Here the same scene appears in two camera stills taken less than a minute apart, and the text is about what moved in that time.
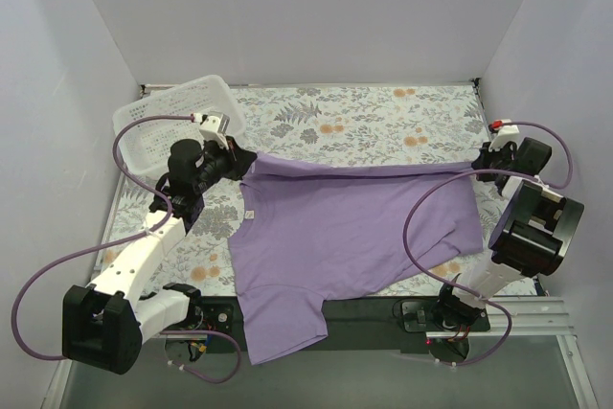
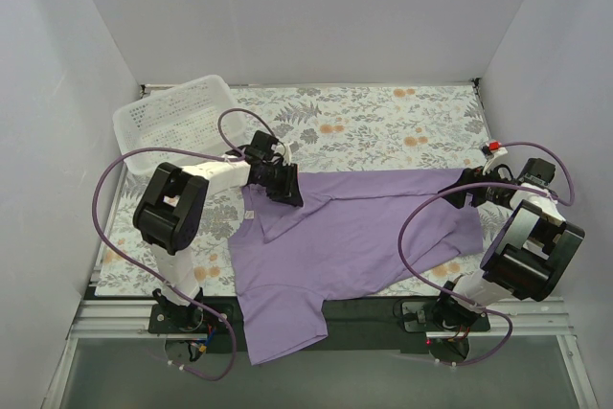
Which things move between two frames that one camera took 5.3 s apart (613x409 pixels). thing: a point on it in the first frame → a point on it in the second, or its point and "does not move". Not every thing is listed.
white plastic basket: x=145 y=146 does not move
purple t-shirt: x=304 y=230 does not move
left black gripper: x=231 y=161 → x=287 y=184
